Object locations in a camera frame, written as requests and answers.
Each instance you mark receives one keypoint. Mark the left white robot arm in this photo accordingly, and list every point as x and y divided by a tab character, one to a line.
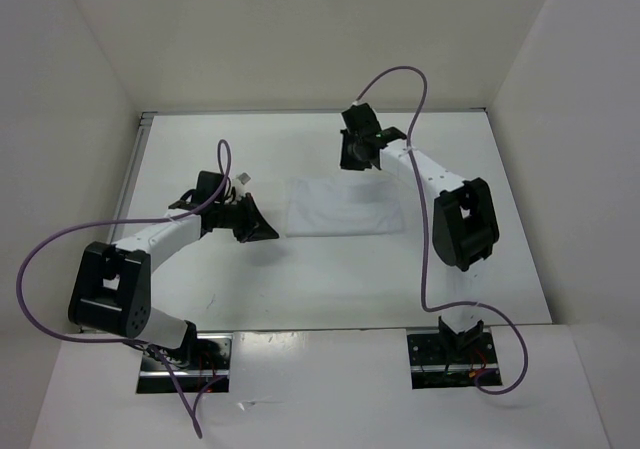
112	290

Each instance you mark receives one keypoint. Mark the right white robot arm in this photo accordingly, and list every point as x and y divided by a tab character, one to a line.
459	221

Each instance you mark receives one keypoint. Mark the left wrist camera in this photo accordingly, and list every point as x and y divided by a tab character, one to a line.
242	179

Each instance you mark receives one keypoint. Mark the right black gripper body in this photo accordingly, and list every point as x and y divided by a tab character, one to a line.
357	142

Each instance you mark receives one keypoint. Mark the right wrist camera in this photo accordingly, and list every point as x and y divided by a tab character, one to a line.
390	134

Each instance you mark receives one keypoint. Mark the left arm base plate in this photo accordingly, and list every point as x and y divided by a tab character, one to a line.
209	369

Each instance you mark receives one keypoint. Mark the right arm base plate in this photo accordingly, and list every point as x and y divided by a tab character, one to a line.
432	368

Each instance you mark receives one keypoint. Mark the white skirt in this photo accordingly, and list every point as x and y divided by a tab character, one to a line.
343	206

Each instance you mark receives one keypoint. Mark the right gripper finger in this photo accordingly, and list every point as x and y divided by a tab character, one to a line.
347	161
362	155

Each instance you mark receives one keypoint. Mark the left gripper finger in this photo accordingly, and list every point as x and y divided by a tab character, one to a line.
246	219
259	228

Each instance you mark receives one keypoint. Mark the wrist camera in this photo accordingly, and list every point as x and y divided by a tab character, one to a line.
390	134
242	179

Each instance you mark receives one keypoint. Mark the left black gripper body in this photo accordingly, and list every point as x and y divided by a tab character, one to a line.
229	214

